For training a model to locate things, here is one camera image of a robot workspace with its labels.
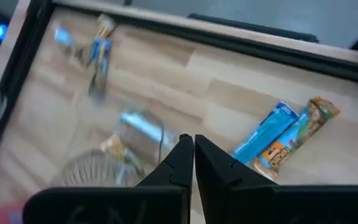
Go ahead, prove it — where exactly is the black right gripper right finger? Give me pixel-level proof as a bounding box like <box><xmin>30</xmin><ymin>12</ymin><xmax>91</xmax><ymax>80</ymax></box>
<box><xmin>194</xmin><ymin>134</ymin><xmax>358</xmax><ymax>224</ymax></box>

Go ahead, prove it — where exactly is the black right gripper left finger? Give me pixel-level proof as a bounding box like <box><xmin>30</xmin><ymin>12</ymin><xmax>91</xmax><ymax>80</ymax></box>
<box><xmin>22</xmin><ymin>133</ymin><xmax>195</xmax><ymax>224</ymax></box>

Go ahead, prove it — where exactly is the multicoloured wrapper granola bar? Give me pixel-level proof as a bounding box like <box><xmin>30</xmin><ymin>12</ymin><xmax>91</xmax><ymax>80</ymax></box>
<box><xmin>99</xmin><ymin>133</ymin><xmax>145</xmax><ymax>178</ymax></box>

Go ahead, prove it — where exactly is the silver blue wrapper granola bar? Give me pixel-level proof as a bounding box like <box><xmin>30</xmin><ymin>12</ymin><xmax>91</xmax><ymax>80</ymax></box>
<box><xmin>53</xmin><ymin>21</ymin><xmax>76</xmax><ymax>50</ymax></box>
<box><xmin>119</xmin><ymin>111</ymin><xmax>166</xmax><ymax>147</ymax></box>

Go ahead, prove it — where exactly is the light blue Chewy granola bar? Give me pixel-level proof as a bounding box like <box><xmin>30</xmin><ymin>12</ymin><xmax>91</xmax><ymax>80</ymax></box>
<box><xmin>253</xmin><ymin>96</ymin><xmax>341</xmax><ymax>180</ymax></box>

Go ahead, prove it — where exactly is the clear round glass plate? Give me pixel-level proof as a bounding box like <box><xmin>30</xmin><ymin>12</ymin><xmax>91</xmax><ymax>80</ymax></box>
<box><xmin>59</xmin><ymin>148</ymin><xmax>149</xmax><ymax>188</ymax></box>

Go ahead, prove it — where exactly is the clear plastic bin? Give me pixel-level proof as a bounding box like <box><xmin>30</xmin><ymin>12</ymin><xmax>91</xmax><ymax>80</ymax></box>
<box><xmin>101</xmin><ymin>104</ymin><xmax>181</xmax><ymax>178</ymax></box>

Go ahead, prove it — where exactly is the black aluminium table frame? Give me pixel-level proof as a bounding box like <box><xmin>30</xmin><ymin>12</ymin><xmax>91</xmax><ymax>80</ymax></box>
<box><xmin>0</xmin><ymin>0</ymin><xmax>358</xmax><ymax>184</ymax></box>

